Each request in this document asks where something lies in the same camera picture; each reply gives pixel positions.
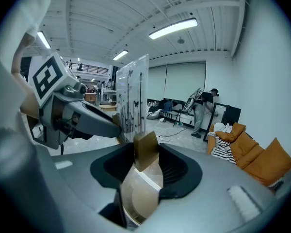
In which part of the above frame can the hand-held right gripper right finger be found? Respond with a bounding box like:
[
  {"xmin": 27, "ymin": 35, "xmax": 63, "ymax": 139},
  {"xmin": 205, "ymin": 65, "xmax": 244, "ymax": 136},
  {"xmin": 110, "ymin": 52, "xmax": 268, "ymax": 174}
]
[{"xmin": 135, "ymin": 143, "xmax": 278, "ymax": 233}]

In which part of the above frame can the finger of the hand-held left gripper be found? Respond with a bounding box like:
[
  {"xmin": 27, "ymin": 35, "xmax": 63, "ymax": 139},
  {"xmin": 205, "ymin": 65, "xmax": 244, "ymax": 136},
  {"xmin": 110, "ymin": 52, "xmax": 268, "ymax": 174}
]
[
  {"xmin": 83, "ymin": 100, "xmax": 114, "ymax": 121},
  {"xmin": 74, "ymin": 100, "xmax": 122, "ymax": 138}
]

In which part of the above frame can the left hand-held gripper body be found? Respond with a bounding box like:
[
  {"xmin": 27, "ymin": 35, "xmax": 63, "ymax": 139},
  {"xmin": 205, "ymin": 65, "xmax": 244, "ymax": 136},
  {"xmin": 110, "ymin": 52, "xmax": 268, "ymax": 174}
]
[{"xmin": 32, "ymin": 51, "xmax": 87, "ymax": 150}]

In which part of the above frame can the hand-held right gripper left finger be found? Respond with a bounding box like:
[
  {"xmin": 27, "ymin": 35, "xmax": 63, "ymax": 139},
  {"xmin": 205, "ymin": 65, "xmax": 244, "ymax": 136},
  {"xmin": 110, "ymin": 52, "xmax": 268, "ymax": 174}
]
[{"xmin": 36, "ymin": 142, "xmax": 136, "ymax": 229}]

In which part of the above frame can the person's left forearm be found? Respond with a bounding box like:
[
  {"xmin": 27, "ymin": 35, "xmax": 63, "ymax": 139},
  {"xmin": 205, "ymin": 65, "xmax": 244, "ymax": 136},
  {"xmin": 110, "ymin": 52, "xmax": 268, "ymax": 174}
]
[{"xmin": 11, "ymin": 32, "xmax": 43, "ymax": 120}]

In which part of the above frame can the round wooden table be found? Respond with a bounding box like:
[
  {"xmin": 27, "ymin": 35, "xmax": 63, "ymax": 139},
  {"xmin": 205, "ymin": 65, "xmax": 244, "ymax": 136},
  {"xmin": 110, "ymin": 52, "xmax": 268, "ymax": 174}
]
[{"xmin": 98, "ymin": 104, "xmax": 118, "ymax": 112}]

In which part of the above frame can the wooden cabinet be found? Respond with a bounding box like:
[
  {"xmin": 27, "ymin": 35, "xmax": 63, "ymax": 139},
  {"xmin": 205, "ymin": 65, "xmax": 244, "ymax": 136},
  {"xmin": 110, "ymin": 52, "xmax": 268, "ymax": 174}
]
[{"xmin": 84, "ymin": 92, "xmax": 98, "ymax": 104}]

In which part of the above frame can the black and white striped blanket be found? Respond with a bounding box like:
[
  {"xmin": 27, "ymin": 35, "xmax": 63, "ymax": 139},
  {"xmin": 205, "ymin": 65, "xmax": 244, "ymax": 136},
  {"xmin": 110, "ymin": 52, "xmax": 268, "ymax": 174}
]
[{"xmin": 210, "ymin": 131, "xmax": 237, "ymax": 165}]

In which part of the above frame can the black balcony railing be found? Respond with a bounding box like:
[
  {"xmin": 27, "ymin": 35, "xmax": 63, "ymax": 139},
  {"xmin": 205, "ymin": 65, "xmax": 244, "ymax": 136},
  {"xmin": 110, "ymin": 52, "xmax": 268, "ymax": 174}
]
[{"xmin": 65, "ymin": 62, "xmax": 110, "ymax": 75}]

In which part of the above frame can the long ceiling light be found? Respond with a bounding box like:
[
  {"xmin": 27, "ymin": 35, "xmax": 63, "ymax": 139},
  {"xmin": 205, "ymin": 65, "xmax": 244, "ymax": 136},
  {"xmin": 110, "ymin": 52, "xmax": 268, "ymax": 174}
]
[
  {"xmin": 112, "ymin": 49, "xmax": 129, "ymax": 61},
  {"xmin": 36, "ymin": 31, "xmax": 52, "ymax": 50},
  {"xmin": 148, "ymin": 17, "xmax": 198, "ymax": 40}
]

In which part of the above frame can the person's white shirt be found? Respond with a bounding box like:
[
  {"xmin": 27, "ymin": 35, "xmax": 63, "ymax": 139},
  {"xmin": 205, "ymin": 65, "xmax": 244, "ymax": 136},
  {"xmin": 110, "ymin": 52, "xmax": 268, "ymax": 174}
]
[{"xmin": 0, "ymin": 0, "xmax": 54, "ymax": 160}]

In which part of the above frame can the orange sofa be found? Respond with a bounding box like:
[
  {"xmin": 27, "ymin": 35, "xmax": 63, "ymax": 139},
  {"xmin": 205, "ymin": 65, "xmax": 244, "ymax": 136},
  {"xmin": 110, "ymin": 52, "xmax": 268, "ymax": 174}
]
[{"xmin": 207, "ymin": 122, "xmax": 291, "ymax": 187}]

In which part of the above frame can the white crumpled cloth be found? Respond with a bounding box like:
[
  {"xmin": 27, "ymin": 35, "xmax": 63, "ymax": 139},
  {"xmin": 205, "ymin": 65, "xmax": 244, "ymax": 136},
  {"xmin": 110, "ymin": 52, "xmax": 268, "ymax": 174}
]
[{"xmin": 213, "ymin": 122, "xmax": 233, "ymax": 133}]

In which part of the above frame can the white bean bag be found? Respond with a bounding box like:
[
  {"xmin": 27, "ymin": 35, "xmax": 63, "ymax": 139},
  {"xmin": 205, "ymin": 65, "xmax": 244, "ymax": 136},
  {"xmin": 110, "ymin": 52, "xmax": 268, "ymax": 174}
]
[{"xmin": 146, "ymin": 110, "xmax": 161, "ymax": 120}]

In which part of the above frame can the black framed mirror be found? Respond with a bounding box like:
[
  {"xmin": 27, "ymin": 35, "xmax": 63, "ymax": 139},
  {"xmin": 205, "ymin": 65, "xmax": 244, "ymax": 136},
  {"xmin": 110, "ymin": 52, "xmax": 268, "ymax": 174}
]
[{"xmin": 203, "ymin": 102, "xmax": 227, "ymax": 142}]

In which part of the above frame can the white roller blind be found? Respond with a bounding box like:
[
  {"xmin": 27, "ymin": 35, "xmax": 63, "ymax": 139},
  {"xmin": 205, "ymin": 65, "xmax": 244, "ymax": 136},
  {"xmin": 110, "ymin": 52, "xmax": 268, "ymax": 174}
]
[
  {"xmin": 147, "ymin": 65, "xmax": 168, "ymax": 101},
  {"xmin": 164, "ymin": 62, "xmax": 207, "ymax": 102}
]

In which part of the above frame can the black flat panel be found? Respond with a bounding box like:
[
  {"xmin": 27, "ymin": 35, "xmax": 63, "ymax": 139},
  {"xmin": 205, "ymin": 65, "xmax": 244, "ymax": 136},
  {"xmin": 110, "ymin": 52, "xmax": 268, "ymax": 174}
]
[{"xmin": 222, "ymin": 105, "xmax": 242, "ymax": 129}]

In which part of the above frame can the blue chair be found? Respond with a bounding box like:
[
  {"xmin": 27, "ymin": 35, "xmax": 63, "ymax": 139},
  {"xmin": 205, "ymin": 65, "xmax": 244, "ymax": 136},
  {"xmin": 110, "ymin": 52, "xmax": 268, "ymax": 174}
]
[{"xmin": 159, "ymin": 100, "xmax": 175, "ymax": 122}]

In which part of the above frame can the white and grey machine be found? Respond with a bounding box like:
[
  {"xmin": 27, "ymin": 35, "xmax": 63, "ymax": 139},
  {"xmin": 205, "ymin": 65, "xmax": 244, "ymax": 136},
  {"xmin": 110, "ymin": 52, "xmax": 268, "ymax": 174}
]
[{"xmin": 183, "ymin": 87, "xmax": 204, "ymax": 113}]

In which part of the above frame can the black floor cable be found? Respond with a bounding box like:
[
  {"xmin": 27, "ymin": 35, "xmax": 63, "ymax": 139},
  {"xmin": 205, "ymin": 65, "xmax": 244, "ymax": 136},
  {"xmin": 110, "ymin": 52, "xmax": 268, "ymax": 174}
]
[{"xmin": 157, "ymin": 126, "xmax": 189, "ymax": 138}]

